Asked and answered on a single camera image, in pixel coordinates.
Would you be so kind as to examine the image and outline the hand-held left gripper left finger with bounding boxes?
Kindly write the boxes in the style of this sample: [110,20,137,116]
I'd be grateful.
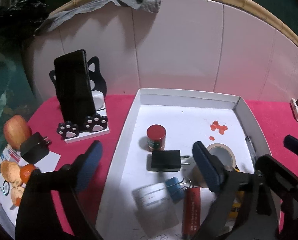
[15,141,103,240]

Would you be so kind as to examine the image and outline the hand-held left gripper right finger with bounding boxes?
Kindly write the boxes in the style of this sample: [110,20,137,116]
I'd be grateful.
[191,142,279,240]

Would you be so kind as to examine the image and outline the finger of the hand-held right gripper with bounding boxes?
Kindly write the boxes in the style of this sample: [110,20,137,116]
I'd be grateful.
[284,135,298,158]
[255,154,298,239]

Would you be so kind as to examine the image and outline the beige tape roll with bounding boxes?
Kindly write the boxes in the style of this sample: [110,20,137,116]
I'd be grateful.
[192,143,239,188]

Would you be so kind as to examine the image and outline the yellow tube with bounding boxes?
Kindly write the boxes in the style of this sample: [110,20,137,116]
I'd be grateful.
[229,190,245,220]

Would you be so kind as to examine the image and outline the white cardboard box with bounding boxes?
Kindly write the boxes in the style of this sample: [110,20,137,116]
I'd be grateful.
[95,88,280,240]

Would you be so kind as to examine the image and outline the white pen-shaped device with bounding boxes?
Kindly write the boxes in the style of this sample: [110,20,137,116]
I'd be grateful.
[290,98,298,124]

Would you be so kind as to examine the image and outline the blue binder clip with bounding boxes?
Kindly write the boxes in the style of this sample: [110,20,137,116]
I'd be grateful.
[165,177,192,203]

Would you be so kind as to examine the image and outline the red stains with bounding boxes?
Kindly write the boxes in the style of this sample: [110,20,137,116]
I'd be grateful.
[209,120,228,141]

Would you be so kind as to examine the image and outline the black pen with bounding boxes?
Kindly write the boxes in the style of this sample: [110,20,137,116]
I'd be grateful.
[245,135,257,165]

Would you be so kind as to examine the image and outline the black charger plug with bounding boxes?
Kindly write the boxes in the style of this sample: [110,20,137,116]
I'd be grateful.
[146,150,190,172]
[20,132,52,164]

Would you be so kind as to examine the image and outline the red-lid tin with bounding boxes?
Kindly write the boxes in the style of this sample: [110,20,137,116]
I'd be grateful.
[146,125,167,152]

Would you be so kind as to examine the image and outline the tangerine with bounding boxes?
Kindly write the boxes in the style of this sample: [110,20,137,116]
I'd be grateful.
[19,164,37,184]

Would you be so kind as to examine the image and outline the black smartphone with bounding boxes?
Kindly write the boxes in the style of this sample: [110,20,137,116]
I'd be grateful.
[54,50,97,130]

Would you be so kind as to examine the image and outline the orange peel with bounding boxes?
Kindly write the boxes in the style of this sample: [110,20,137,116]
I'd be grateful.
[0,160,22,183]
[10,186,26,207]

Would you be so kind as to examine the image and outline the red apple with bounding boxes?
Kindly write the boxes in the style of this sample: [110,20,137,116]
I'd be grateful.
[3,115,32,151]

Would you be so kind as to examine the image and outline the black cat phone stand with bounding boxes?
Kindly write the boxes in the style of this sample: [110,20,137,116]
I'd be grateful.
[49,57,111,144]

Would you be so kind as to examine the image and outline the teal patterned cloth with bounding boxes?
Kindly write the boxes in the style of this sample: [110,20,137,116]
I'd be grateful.
[0,35,39,140]

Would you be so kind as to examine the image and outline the bamboo rim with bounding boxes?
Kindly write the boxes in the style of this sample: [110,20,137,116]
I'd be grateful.
[43,0,298,53]

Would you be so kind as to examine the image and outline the black plastic bag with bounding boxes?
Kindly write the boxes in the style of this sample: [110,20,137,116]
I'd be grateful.
[0,0,51,30]

